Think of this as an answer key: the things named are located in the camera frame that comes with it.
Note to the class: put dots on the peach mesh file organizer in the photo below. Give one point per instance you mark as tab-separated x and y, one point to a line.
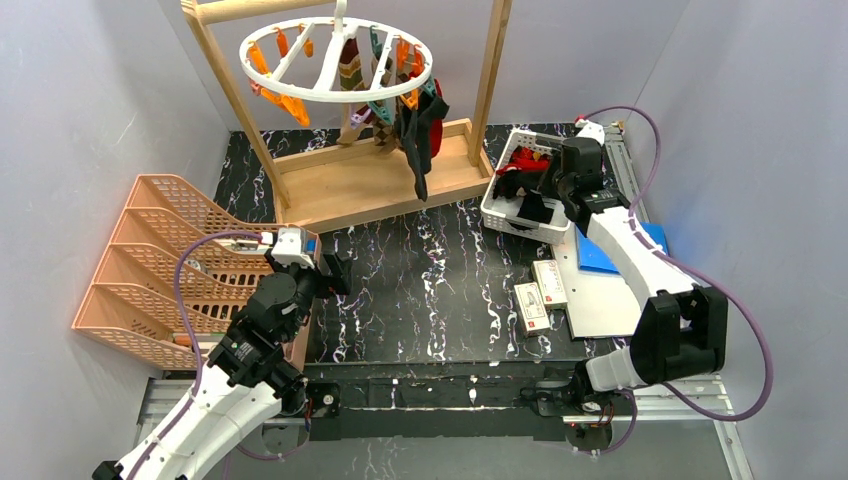
130	303

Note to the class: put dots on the blue folder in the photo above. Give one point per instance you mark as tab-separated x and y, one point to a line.
593	257

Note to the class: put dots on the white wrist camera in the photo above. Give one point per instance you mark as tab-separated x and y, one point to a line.
295	245
590	130

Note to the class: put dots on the white perforated laundry basket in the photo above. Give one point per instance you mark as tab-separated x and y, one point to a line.
502	215

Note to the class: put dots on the beige sock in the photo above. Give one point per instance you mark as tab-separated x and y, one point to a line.
347	134

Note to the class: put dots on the red sock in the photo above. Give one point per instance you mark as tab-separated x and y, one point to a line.
436	125

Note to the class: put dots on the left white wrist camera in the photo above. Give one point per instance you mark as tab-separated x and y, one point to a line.
295	245

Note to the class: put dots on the small white red box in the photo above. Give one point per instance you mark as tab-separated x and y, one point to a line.
533	316
548	279

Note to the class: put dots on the brown argyle sock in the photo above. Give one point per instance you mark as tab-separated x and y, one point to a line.
383	133

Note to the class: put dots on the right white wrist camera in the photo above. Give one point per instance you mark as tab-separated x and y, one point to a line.
590	130

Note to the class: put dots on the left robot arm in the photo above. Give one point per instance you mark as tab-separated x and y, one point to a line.
245	380

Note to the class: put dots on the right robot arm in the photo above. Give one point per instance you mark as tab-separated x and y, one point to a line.
682	328

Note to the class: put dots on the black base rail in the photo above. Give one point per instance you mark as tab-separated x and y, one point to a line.
520	398

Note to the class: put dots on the orange clothes peg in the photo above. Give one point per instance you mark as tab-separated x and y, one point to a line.
294	106

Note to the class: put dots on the wooden hanger rack frame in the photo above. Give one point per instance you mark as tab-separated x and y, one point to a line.
334	187

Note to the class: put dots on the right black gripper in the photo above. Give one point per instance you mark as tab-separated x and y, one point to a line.
553	183

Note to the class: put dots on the black sock with blue print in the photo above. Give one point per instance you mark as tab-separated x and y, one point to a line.
524	186

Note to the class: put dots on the striped sock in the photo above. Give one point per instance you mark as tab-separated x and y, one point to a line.
350	67

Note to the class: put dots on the white round clip hanger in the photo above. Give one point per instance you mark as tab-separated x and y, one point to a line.
397	45

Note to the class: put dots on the white flat board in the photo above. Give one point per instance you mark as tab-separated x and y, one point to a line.
599	305

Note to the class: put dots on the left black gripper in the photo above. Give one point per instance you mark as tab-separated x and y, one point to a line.
337	276

